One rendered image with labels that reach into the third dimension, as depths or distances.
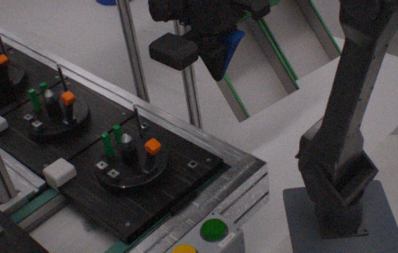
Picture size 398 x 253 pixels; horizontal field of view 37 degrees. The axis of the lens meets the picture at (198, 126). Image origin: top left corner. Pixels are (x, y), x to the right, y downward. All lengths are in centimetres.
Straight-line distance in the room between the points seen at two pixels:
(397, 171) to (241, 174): 33
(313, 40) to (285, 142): 23
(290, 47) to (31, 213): 62
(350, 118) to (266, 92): 49
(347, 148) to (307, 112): 63
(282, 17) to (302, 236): 58
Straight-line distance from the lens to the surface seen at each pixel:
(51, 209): 116
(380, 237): 85
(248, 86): 118
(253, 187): 110
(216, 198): 104
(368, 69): 66
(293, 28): 129
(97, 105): 130
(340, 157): 75
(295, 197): 89
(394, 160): 127
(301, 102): 141
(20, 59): 155
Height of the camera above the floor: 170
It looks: 38 degrees down
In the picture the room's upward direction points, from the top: 9 degrees counter-clockwise
